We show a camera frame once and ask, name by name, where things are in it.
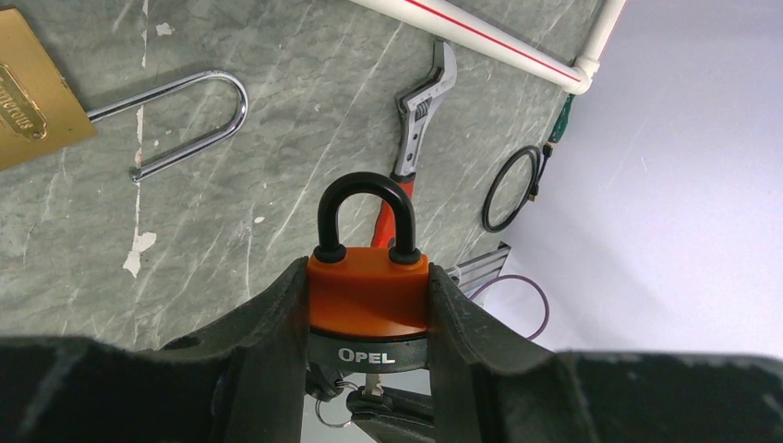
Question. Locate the small orange black padlock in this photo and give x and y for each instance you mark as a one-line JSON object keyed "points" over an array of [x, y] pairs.
{"points": [[368, 305]]}

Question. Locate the red handled adjustable wrench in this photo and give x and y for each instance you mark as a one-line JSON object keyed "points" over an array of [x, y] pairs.
{"points": [[416, 107]]}

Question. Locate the black key bunch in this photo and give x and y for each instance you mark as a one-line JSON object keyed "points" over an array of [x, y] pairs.
{"points": [[384, 414]]}

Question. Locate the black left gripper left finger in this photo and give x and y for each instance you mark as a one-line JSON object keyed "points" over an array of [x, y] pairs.
{"points": [[241, 378]]}

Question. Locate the green handled screwdriver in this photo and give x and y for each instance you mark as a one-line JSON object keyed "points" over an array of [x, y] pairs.
{"points": [[562, 121]]}

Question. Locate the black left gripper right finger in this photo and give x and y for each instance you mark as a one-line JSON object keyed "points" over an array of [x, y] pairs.
{"points": [[490, 384]]}

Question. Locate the brass padlock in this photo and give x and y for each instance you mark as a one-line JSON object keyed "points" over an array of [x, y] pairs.
{"points": [[40, 113]]}

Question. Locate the white PVC pipe frame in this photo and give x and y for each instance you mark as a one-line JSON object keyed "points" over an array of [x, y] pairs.
{"points": [[452, 23]]}

